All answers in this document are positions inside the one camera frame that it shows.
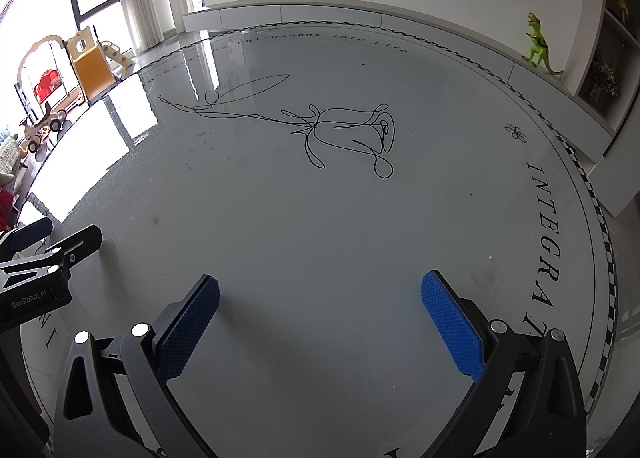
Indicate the white wall shelf unit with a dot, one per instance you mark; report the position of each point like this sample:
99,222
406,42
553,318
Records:
617,118

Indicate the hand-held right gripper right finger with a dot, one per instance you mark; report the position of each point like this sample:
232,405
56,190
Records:
455,325

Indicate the dried flower bunch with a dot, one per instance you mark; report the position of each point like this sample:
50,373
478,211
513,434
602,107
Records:
604,78

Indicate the yellow toy dinosaur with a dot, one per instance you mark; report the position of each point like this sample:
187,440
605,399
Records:
621,5

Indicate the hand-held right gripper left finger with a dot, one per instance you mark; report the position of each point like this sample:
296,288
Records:
187,328

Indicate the red patterned blanket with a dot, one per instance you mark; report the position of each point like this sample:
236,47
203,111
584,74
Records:
5,210

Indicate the green toy dinosaur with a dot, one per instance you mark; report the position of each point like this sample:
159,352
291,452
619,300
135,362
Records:
537,45

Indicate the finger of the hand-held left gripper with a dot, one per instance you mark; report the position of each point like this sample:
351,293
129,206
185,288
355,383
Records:
25,235
82,240

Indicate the wooden toy airplane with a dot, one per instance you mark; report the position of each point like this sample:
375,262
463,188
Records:
42,128

